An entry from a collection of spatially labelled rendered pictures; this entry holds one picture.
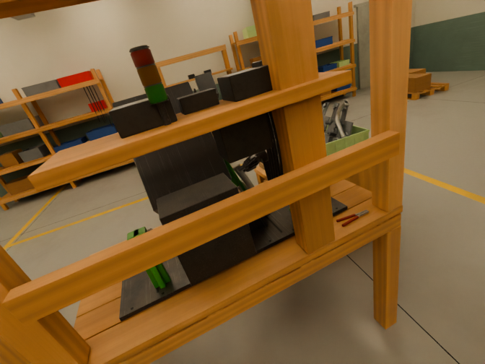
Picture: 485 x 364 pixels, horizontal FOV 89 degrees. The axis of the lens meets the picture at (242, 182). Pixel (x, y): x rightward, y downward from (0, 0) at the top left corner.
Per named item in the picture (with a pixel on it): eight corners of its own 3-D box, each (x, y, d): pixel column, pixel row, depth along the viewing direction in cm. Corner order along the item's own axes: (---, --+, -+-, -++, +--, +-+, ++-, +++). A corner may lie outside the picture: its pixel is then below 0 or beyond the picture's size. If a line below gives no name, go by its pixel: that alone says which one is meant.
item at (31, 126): (139, 167, 584) (92, 68, 489) (3, 211, 539) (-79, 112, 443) (141, 160, 633) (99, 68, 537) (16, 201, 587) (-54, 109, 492)
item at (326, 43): (357, 96, 675) (354, -2, 578) (255, 128, 630) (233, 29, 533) (344, 94, 723) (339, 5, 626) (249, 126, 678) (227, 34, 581)
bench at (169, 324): (154, 347, 177) (92, 257, 139) (323, 256, 213) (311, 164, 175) (162, 482, 117) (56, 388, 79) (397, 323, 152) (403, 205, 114)
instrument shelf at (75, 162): (65, 162, 77) (58, 151, 76) (305, 84, 99) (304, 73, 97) (36, 192, 56) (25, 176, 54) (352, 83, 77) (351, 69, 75)
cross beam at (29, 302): (31, 311, 68) (10, 289, 64) (387, 151, 99) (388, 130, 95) (24, 326, 64) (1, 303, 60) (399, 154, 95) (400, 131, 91)
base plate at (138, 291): (125, 256, 132) (124, 253, 131) (299, 180, 158) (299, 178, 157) (121, 321, 95) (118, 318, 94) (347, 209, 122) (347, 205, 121)
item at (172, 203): (184, 258, 116) (155, 198, 101) (242, 232, 123) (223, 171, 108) (191, 286, 100) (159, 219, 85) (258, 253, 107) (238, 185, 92)
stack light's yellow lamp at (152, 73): (143, 88, 66) (136, 70, 64) (162, 83, 67) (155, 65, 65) (143, 88, 62) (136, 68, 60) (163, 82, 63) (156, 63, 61)
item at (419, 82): (376, 95, 631) (376, 77, 612) (405, 87, 637) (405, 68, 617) (414, 100, 523) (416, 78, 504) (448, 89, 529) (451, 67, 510)
